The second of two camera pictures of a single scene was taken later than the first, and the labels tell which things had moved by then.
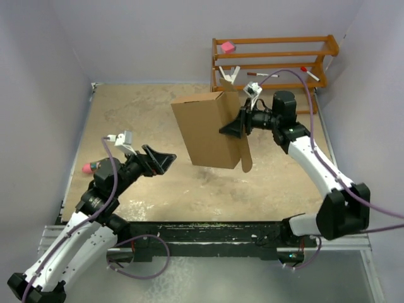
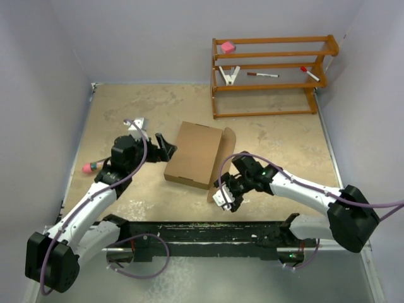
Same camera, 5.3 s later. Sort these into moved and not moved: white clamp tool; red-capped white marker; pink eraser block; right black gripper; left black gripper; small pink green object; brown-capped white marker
Moved: left black gripper; right black gripper
Not moved: red-capped white marker; brown-capped white marker; small pink green object; pink eraser block; white clamp tool
